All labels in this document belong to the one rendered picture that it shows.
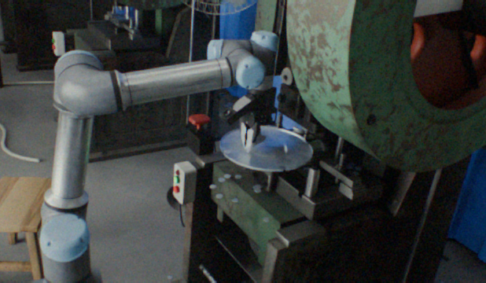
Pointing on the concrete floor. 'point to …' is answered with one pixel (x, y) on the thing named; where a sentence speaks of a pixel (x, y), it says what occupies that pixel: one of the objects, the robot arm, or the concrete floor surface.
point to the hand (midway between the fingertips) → (245, 148)
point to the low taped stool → (20, 218)
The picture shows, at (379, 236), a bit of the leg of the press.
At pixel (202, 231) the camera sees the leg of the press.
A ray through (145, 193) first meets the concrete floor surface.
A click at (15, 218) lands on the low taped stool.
